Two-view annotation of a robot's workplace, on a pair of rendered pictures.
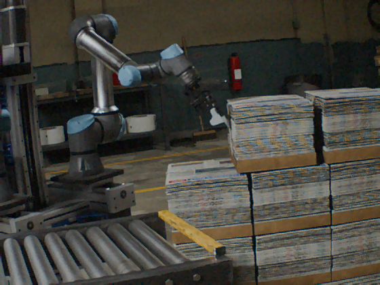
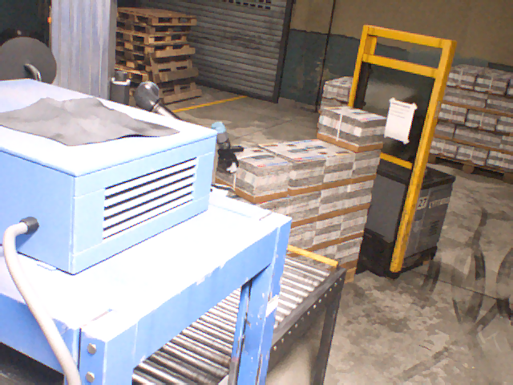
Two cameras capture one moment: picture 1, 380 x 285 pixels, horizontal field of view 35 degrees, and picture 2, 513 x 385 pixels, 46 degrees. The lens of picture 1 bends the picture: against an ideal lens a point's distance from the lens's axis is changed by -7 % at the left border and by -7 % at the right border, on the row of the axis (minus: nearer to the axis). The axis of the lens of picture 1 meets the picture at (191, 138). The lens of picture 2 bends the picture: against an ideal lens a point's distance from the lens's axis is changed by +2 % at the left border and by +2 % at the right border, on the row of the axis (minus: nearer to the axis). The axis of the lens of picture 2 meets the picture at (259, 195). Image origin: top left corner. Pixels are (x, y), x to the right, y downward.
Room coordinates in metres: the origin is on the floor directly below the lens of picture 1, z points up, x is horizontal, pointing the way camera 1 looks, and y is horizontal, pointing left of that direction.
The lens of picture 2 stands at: (-0.19, 2.18, 2.09)
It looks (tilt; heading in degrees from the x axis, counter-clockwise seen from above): 20 degrees down; 315
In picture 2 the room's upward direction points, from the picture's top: 8 degrees clockwise
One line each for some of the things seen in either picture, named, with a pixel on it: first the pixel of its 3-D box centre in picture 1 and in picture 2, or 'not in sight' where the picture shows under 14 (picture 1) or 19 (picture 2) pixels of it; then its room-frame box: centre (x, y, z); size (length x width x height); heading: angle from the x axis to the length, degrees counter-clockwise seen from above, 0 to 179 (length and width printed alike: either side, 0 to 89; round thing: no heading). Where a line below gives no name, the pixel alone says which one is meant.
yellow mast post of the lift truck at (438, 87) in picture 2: not in sight; (418, 163); (2.02, -1.64, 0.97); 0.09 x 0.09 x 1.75; 0
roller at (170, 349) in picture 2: not in sight; (176, 353); (1.26, 1.03, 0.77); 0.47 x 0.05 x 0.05; 20
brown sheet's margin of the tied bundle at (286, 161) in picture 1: (274, 159); (262, 192); (2.23, -0.29, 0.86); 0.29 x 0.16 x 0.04; 90
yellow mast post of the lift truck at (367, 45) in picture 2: not in sight; (349, 138); (2.67, -1.64, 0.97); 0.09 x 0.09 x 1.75; 0
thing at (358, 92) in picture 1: (347, 92); (291, 150); (2.35, -0.62, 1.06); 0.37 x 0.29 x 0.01; 0
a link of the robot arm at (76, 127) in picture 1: (83, 132); not in sight; (2.53, 0.43, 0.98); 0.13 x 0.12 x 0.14; 138
